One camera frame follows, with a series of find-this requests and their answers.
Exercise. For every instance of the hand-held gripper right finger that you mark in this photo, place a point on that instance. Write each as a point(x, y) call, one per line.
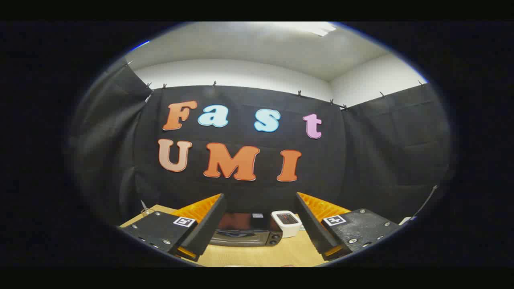
point(313, 224)

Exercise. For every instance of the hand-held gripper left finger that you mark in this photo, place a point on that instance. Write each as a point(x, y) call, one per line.
point(209, 224)

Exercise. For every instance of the black toaster oven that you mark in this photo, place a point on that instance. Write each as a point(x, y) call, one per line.
point(245, 230)

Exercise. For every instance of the white bread toaster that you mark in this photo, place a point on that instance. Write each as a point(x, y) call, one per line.
point(287, 224)

